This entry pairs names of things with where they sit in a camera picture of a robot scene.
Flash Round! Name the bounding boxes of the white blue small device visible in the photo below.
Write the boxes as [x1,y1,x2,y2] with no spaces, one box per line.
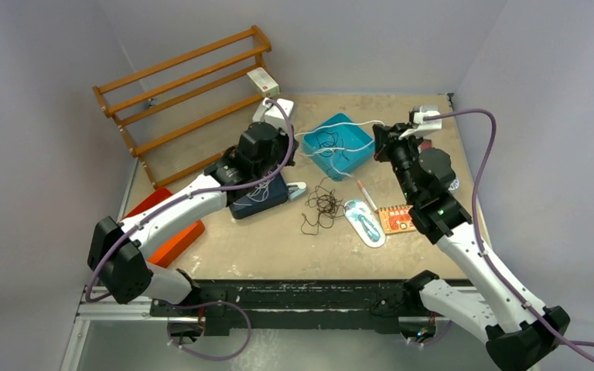
[286,182,307,201]

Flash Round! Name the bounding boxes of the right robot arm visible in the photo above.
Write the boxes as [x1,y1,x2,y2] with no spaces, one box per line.
[372,123,570,370]

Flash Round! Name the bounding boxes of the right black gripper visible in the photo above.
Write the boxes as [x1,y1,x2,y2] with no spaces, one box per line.
[374,123,426,203]

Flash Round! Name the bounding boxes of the aluminium frame rails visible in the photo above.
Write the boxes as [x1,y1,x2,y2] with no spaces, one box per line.
[61,158,200,371]

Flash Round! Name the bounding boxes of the white cardboard box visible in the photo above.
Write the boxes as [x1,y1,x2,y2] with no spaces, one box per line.
[247,67,281,98]

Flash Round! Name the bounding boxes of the teal square tray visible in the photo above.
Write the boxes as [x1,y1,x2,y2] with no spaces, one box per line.
[295,113,377,182]

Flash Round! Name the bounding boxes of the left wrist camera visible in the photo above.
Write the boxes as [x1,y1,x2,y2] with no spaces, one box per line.
[251,98,295,132]

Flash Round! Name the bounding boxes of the blue white tape roll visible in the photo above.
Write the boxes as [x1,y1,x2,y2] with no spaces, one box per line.
[448,178,460,192]

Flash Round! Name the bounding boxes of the orange small notebook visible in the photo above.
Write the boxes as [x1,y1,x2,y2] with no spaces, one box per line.
[378,205,416,235]

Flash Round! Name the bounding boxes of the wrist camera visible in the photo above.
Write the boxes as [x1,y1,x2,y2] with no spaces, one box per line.
[398,105,442,140]
[251,98,295,132]

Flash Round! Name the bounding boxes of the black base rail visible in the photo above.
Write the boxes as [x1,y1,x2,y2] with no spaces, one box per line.
[149,278,452,336]

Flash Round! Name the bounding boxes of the black cable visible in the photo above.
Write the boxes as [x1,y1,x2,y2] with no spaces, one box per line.
[315,130,347,155]

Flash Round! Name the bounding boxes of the wooden shelf rack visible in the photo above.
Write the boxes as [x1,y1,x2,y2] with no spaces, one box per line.
[92,26,271,189]

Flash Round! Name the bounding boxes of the orange square tray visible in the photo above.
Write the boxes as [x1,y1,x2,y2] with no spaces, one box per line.
[124,188,205,268]

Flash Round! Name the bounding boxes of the dark blue square tray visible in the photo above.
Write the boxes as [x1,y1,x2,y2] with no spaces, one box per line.
[228,174,288,220]

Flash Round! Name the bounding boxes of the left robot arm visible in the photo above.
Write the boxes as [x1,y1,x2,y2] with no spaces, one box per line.
[85,121,298,316]

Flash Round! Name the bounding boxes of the toothbrush blister pack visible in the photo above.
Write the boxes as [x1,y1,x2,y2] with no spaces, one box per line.
[343,199,386,248]

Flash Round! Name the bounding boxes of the cable bundle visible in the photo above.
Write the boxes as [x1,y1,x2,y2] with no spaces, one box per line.
[300,179,347,237]

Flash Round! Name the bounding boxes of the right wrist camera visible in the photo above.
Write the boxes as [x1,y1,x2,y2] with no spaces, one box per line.
[398,105,442,140]

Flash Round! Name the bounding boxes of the orange white pen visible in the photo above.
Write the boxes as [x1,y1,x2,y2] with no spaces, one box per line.
[357,180,378,213]

